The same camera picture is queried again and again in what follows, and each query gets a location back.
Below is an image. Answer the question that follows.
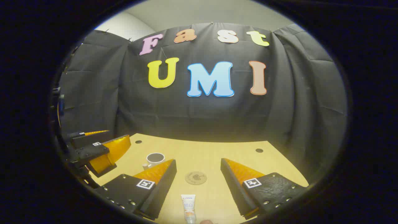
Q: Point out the white toothpaste tube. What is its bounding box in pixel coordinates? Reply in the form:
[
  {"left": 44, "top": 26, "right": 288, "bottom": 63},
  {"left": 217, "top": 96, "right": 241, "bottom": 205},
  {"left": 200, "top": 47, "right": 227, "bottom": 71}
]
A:
[{"left": 181, "top": 194, "right": 197, "bottom": 224}]

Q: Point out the black backdrop cloth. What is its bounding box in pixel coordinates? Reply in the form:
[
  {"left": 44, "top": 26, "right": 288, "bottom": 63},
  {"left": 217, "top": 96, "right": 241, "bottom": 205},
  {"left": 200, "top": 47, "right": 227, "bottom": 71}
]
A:
[{"left": 58, "top": 22, "right": 348, "bottom": 184}]

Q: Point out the round wooden coaster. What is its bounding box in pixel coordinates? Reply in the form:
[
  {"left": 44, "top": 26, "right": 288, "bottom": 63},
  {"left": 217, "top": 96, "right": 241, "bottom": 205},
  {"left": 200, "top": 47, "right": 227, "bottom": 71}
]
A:
[{"left": 185, "top": 171, "right": 207, "bottom": 185}]

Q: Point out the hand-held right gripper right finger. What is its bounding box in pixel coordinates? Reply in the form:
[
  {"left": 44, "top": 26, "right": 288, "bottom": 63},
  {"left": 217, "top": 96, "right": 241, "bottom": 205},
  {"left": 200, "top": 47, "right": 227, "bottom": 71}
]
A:
[{"left": 220, "top": 158, "right": 310, "bottom": 220}]

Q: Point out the white cup with wooden handle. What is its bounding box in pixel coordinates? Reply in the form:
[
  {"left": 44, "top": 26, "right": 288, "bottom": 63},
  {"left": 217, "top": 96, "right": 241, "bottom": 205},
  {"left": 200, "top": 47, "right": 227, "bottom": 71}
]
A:
[{"left": 142, "top": 152, "right": 165, "bottom": 170}]

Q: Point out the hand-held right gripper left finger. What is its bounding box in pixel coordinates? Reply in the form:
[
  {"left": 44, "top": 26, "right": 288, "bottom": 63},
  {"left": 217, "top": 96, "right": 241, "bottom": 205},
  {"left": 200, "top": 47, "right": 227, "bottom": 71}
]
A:
[{"left": 95, "top": 159, "right": 177, "bottom": 221}]

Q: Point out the light wooden desktop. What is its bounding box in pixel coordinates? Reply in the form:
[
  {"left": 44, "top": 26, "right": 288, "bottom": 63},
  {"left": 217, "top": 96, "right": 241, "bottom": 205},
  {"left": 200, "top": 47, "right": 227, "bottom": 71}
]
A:
[{"left": 89, "top": 133, "right": 310, "bottom": 224}]

